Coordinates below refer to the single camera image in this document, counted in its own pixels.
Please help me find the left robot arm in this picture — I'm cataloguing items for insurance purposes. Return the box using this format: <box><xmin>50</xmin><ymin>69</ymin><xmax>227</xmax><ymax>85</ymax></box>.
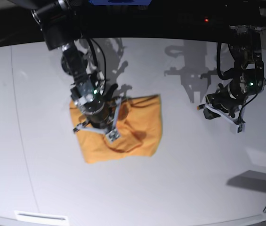
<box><xmin>197</xmin><ymin>25</ymin><xmax>266</xmax><ymax>125</ymax></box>

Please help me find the orange yellow T-shirt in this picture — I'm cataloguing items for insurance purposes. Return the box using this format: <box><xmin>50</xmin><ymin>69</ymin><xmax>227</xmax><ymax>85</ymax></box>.
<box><xmin>75</xmin><ymin>95</ymin><xmax>162</xmax><ymax>163</ymax></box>

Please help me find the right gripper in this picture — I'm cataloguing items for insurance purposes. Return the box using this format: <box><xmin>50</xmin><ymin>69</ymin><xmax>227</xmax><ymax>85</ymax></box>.
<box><xmin>76</xmin><ymin>83</ymin><xmax>118</xmax><ymax>129</ymax></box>

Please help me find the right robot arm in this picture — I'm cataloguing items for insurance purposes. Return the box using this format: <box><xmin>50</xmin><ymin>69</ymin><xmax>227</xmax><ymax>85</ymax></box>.
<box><xmin>31</xmin><ymin>0</ymin><xmax>121</xmax><ymax>131</ymax></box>

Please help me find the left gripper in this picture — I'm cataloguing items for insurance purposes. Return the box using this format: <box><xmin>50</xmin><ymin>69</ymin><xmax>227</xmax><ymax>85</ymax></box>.
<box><xmin>203</xmin><ymin>84</ymin><xmax>243</xmax><ymax>120</ymax></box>

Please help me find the white label strip on table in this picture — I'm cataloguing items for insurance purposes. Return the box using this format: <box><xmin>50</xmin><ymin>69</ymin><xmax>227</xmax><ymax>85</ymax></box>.
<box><xmin>15</xmin><ymin>210</ymin><xmax>68</xmax><ymax>221</ymax></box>

